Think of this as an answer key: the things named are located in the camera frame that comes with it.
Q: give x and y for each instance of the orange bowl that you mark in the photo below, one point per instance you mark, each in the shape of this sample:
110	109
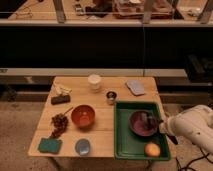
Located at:
83	116

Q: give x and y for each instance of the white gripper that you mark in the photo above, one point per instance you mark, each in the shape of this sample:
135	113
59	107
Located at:
166	126

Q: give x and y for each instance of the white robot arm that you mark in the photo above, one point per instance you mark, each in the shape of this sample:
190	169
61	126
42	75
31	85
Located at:
195	124

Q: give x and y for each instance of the bunch of dark grapes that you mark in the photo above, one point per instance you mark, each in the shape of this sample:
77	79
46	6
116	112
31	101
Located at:
60	123

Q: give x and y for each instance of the red yellow apple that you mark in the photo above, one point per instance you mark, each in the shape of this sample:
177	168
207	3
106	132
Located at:
152	150

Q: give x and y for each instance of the black rectangular block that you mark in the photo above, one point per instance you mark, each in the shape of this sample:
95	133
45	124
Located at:
60	99

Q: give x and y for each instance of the folded blue grey cloth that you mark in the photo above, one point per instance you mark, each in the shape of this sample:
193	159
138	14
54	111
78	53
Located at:
135	87

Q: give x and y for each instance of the dark dish brush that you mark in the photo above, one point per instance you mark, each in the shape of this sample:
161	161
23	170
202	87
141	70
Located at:
151	122

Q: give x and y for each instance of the small metal cup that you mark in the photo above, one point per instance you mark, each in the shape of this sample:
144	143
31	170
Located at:
111	97

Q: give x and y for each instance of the purple bowl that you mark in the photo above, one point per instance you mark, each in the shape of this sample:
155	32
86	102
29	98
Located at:
136	123

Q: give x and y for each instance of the green sponge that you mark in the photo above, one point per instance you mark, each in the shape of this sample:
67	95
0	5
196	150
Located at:
49	145

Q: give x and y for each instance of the green plastic tray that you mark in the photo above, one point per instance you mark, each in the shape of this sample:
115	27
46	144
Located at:
129	145

